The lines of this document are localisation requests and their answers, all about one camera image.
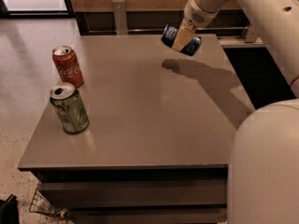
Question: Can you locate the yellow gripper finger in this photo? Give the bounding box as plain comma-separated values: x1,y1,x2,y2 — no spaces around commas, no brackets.
172,24,195,51

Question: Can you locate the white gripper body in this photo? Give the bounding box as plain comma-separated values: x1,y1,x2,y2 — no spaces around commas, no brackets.
182,0,218,28

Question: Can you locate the blue pepsi can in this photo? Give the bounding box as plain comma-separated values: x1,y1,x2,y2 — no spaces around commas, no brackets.
161,24,202,56

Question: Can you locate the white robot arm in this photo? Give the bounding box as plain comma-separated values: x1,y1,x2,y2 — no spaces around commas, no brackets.
173,0,299,224

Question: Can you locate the red coca-cola can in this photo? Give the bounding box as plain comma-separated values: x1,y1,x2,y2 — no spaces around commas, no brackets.
52,46,84,88

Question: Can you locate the green soda can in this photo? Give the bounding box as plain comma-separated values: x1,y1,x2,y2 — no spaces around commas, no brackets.
50,82,90,133

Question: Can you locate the grey drawer cabinet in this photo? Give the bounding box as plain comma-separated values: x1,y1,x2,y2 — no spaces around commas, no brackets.
19,35,253,224

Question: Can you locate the black bag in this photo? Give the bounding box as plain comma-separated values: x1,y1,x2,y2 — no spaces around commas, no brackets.
0,194,20,224

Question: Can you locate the right metal bracket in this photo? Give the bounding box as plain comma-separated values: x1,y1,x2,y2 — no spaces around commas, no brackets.
241,24,257,43

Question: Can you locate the metal bracket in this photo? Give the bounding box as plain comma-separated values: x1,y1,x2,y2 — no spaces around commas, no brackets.
241,24,257,43
112,0,128,35

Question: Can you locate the left metal bracket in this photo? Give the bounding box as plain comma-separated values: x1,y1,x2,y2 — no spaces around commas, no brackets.
112,0,128,35

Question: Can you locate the metal rail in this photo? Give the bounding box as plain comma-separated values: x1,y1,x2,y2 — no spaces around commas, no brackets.
88,26,249,35

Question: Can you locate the wire basket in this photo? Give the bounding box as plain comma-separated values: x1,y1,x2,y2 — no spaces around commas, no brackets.
29,184,68,218

